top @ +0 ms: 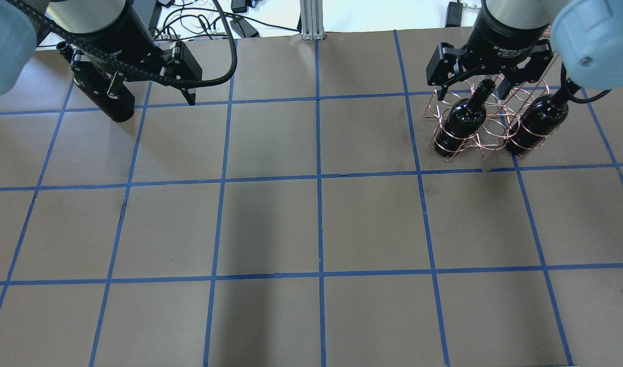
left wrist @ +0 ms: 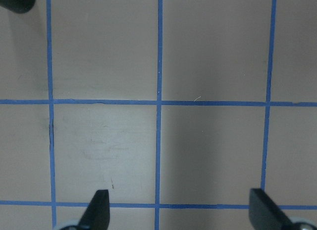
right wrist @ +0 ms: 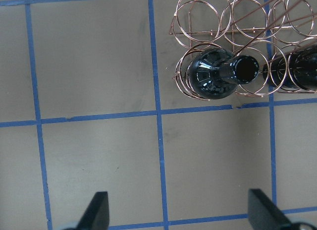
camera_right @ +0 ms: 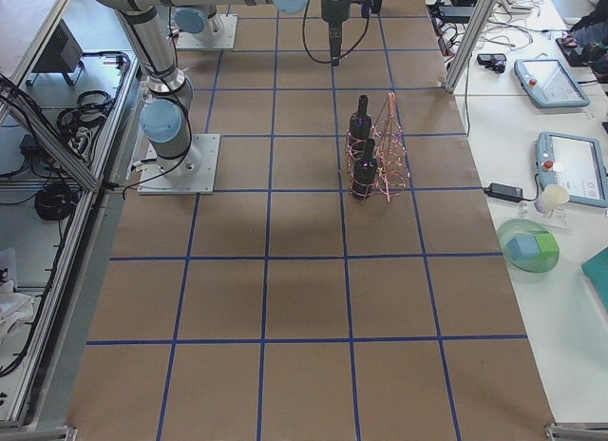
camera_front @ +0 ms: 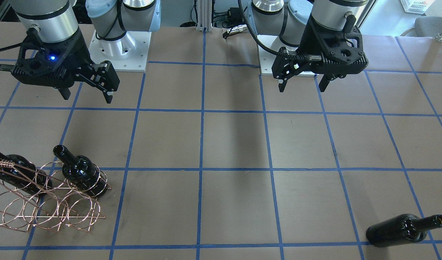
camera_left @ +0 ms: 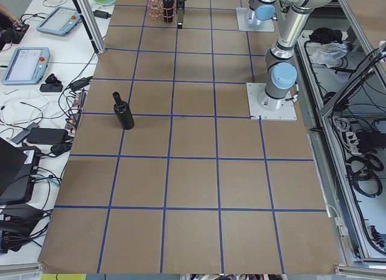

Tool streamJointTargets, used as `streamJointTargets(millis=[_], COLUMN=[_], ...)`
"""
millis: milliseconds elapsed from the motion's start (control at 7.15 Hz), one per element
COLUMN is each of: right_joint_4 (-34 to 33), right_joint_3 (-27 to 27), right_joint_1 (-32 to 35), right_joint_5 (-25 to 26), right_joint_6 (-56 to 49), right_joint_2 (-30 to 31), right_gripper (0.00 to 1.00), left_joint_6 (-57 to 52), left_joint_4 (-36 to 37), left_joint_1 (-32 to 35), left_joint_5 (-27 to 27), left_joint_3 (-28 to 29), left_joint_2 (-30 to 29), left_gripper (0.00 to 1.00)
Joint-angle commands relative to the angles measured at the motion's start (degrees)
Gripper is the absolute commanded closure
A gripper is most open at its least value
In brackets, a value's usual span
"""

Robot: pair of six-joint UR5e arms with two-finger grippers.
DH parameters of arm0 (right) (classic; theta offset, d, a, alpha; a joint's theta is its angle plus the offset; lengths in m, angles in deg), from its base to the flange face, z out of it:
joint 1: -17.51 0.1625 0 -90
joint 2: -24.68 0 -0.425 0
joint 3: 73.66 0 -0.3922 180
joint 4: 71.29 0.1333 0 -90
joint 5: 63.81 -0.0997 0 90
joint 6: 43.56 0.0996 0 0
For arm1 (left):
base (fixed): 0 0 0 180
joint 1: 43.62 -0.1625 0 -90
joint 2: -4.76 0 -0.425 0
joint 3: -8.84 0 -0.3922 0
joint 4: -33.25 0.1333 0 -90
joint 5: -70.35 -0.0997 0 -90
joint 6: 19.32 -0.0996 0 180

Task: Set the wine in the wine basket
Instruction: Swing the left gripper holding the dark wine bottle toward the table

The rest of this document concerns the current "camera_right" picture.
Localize upper blue teach pendant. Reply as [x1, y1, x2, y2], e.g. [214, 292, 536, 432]
[513, 58, 590, 108]

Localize black wine bottle in basket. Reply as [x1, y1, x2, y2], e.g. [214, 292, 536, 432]
[349, 94, 371, 151]

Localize black handheld controller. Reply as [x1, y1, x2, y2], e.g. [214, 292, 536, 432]
[476, 53, 507, 74]

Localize white paper cup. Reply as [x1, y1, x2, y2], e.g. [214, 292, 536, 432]
[534, 184, 570, 217]

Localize teal flat board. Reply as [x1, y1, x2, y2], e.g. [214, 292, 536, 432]
[581, 248, 608, 309]

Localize black power adapter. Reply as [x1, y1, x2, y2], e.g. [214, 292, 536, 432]
[484, 182, 523, 203]

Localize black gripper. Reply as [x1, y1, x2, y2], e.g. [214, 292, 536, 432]
[321, 0, 352, 66]

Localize grey control box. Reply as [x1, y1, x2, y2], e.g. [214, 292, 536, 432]
[26, 19, 84, 86]

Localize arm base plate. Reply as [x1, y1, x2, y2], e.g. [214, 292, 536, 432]
[137, 134, 220, 195]
[177, 13, 238, 51]

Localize green foam cube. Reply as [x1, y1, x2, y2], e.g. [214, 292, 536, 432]
[534, 231, 560, 270]

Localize blue teach pendant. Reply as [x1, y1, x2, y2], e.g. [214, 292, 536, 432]
[536, 131, 607, 208]
[513, 58, 590, 108]

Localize green plastic bowl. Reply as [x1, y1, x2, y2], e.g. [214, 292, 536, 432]
[497, 219, 560, 273]

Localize blue foam cube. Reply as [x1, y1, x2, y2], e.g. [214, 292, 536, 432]
[503, 235, 539, 266]

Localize black wine bottle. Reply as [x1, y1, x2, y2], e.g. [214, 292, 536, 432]
[349, 94, 371, 151]
[351, 138, 377, 200]

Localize copper wire wine basket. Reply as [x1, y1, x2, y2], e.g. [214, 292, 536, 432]
[345, 91, 409, 201]

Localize white crumpled cloth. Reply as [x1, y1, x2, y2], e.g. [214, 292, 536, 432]
[0, 248, 34, 347]

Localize aluminium frame post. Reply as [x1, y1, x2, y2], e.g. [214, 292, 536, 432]
[444, 0, 498, 93]

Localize lower blue teach pendant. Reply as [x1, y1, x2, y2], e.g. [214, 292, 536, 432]
[536, 131, 607, 208]

